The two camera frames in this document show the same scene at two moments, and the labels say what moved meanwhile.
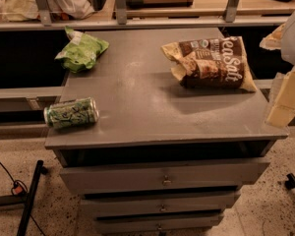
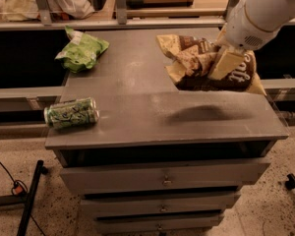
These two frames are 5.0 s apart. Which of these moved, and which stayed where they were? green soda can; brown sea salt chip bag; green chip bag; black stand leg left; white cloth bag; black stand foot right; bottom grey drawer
Moved: brown sea salt chip bag
Stayed: white cloth bag; black stand leg left; black stand foot right; green chip bag; green soda can; bottom grey drawer
